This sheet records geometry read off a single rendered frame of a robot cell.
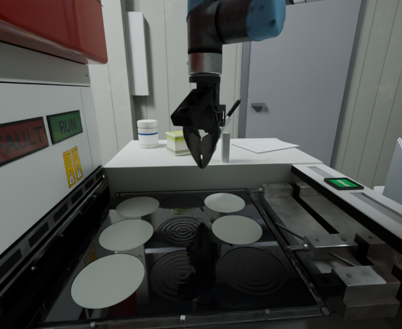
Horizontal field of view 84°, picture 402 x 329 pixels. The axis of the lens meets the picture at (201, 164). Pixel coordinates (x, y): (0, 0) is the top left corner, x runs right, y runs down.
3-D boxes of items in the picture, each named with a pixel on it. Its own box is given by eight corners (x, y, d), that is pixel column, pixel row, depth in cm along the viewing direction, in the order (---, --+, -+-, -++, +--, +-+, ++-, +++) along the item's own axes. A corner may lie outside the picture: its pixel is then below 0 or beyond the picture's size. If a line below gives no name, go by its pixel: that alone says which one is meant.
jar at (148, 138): (138, 149, 79) (135, 122, 76) (141, 144, 86) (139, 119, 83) (157, 148, 80) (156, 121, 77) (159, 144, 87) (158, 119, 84)
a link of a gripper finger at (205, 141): (220, 164, 58) (221, 129, 55) (212, 172, 53) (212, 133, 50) (209, 163, 59) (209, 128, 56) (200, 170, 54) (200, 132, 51)
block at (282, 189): (263, 197, 62) (265, 187, 61) (260, 192, 65) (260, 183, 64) (292, 196, 63) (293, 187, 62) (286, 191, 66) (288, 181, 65)
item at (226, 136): (209, 163, 64) (210, 115, 60) (208, 158, 68) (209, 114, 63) (230, 162, 64) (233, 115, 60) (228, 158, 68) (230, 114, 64)
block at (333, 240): (312, 260, 39) (314, 246, 38) (302, 247, 42) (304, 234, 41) (355, 258, 40) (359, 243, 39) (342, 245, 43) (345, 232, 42)
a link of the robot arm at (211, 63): (215, 51, 44) (178, 54, 47) (214, 76, 45) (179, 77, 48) (226, 56, 50) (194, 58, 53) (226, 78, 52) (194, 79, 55)
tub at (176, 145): (175, 156, 70) (174, 135, 68) (166, 151, 76) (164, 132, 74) (196, 153, 74) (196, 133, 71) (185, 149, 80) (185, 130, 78)
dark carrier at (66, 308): (38, 326, 27) (37, 322, 26) (117, 196, 59) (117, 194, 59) (314, 306, 29) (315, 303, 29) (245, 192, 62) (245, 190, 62)
